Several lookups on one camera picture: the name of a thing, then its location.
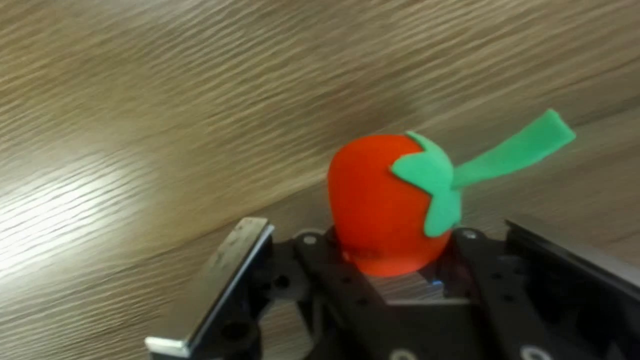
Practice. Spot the red tomato toy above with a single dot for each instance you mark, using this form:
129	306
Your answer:
372	201

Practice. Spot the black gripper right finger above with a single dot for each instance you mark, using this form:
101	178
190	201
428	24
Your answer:
580	292

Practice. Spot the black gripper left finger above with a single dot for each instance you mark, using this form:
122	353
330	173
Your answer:
231	280

